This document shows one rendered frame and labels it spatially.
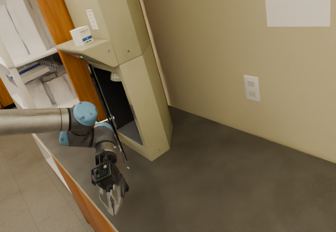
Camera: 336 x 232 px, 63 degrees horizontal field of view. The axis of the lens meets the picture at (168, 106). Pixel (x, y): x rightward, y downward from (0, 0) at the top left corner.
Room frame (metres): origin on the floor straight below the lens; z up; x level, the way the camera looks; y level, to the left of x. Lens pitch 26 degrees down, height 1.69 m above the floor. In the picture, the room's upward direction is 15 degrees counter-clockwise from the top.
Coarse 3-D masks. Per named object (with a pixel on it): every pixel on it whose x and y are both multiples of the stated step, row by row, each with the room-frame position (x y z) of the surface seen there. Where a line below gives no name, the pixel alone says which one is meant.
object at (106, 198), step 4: (104, 192) 0.69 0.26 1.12; (108, 192) 0.70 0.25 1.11; (100, 196) 0.66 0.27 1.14; (104, 196) 0.67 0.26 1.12; (108, 196) 0.68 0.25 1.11; (100, 200) 0.64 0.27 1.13; (104, 200) 0.66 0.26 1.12; (108, 200) 0.67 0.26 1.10; (104, 204) 0.64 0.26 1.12; (108, 204) 0.66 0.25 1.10; (112, 204) 0.66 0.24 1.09; (108, 208) 0.64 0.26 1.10; (112, 208) 0.64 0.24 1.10; (112, 212) 0.63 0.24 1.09
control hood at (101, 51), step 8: (72, 40) 1.25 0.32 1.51; (96, 40) 1.09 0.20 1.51; (104, 40) 1.04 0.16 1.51; (56, 48) 1.23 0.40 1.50; (64, 48) 1.13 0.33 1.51; (72, 48) 1.06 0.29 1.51; (80, 48) 1.01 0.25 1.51; (88, 48) 0.99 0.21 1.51; (96, 48) 1.00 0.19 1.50; (104, 48) 1.01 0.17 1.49; (112, 48) 1.03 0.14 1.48; (88, 56) 1.00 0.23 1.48; (96, 56) 0.99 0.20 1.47; (104, 56) 1.01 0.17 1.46; (112, 56) 1.02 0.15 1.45; (104, 64) 1.05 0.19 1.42; (112, 64) 1.02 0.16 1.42
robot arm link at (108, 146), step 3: (99, 144) 0.84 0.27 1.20; (102, 144) 0.84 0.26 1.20; (105, 144) 0.84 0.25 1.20; (108, 144) 0.84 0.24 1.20; (111, 144) 0.85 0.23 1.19; (96, 147) 0.84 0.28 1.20; (99, 147) 0.83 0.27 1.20; (102, 147) 0.83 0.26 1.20; (105, 147) 0.83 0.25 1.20; (108, 147) 0.83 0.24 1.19; (111, 147) 0.83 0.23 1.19; (114, 147) 0.84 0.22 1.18; (96, 150) 0.83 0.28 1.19; (99, 150) 0.82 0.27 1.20; (105, 150) 0.81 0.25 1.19; (108, 150) 0.82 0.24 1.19; (111, 150) 0.82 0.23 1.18; (114, 150) 0.83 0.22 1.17
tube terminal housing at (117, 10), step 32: (64, 0) 1.30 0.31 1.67; (96, 0) 1.04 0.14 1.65; (128, 0) 1.12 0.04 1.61; (96, 32) 1.12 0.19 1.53; (128, 32) 1.07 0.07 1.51; (96, 64) 1.22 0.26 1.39; (128, 64) 1.05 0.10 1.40; (128, 96) 1.04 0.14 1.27; (160, 96) 1.19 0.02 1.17; (160, 128) 1.08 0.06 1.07
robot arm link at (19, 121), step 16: (0, 112) 0.74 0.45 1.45; (16, 112) 0.75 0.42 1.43; (32, 112) 0.76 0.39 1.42; (48, 112) 0.78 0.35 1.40; (64, 112) 0.79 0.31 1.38; (80, 112) 0.79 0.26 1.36; (96, 112) 0.81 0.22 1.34; (0, 128) 0.71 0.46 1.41; (16, 128) 0.72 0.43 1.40; (32, 128) 0.74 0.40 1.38; (48, 128) 0.76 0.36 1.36; (64, 128) 0.77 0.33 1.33; (80, 128) 0.79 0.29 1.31
